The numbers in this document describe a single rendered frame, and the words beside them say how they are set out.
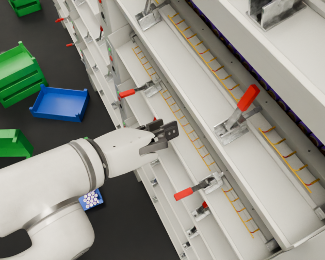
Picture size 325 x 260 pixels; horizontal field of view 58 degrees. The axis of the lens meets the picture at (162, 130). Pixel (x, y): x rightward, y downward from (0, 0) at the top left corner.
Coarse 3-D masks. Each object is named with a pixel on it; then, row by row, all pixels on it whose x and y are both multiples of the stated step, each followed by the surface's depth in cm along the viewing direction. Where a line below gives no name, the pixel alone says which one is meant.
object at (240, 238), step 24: (120, 48) 78; (144, 72) 72; (144, 96) 69; (168, 120) 65; (192, 144) 61; (192, 168) 59; (216, 192) 56; (216, 216) 54; (240, 216) 53; (240, 240) 51
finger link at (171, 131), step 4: (164, 124) 54; (168, 124) 54; (172, 124) 55; (176, 124) 56; (164, 128) 54; (168, 128) 54; (172, 128) 54; (176, 128) 55; (164, 132) 52; (168, 132) 53; (172, 132) 54; (176, 132) 55; (160, 136) 50; (164, 136) 51; (168, 136) 54; (172, 136) 54; (176, 136) 56; (168, 140) 55
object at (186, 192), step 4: (200, 184) 55; (204, 184) 55; (208, 184) 55; (188, 188) 54; (192, 188) 54; (196, 188) 54; (200, 188) 54; (180, 192) 53; (184, 192) 53; (188, 192) 53; (192, 192) 53; (176, 196) 53; (180, 196) 53; (184, 196) 53; (176, 200) 53
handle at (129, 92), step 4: (136, 88) 67; (140, 88) 67; (144, 88) 67; (120, 92) 66; (124, 92) 66; (128, 92) 66; (132, 92) 66; (136, 92) 67; (120, 96) 66; (124, 96) 66
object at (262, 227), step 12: (132, 48) 75; (144, 48) 72; (156, 72) 68; (168, 84) 66; (180, 108) 63; (192, 120) 61; (204, 144) 58; (204, 156) 58; (216, 156) 56; (228, 180) 54; (240, 192) 52; (252, 216) 50; (264, 228) 49
